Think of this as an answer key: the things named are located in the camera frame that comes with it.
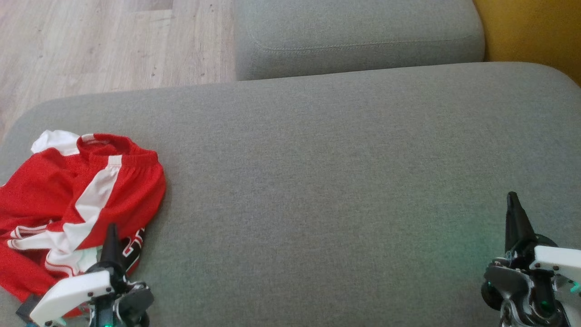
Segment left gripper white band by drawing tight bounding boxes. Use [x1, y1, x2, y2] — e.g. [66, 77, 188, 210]
[30, 223, 155, 327]

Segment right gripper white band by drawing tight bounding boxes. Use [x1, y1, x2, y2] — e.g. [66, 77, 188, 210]
[481, 192, 581, 327]

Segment red white-striped shorts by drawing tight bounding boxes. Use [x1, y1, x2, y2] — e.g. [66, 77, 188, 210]
[0, 133, 167, 273]

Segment red basketball jersey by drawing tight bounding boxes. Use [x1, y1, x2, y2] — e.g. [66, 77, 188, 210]
[0, 130, 147, 317]

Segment mustard yellow panel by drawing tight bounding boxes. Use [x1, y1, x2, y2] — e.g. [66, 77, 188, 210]
[472, 0, 581, 87]

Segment grey fabric sofa seat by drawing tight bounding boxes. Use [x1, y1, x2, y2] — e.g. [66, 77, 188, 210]
[0, 62, 581, 327]

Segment grey sofa back cushion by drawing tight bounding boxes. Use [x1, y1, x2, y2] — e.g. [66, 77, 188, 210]
[232, 0, 485, 81]

